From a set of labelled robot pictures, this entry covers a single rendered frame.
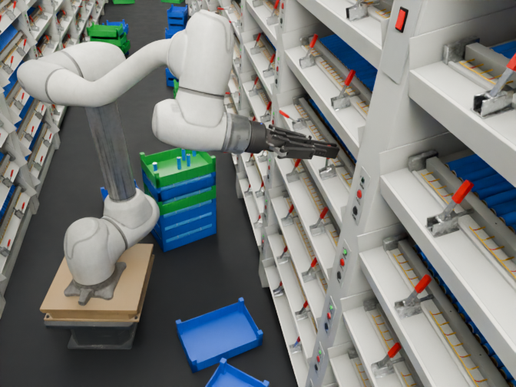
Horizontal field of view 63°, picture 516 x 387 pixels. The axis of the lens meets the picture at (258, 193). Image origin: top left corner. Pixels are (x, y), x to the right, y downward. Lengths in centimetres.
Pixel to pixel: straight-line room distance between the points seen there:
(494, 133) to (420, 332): 38
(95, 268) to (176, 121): 83
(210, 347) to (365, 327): 92
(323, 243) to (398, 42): 64
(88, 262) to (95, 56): 69
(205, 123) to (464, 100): 51
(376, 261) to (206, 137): 44
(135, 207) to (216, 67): 84
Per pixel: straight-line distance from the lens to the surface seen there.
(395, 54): 74
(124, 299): 166
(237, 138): 93
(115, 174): 155
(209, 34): 90
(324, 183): 108
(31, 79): 132
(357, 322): 103
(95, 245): 155
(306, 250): 142
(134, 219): 163
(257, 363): 179
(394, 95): 74
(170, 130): 90
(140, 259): 179
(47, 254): 233
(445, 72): 70
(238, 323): 188
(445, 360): 78
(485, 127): 57
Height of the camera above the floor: 153
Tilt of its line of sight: 37 degrees down
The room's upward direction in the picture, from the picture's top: 4 degrees clockwise
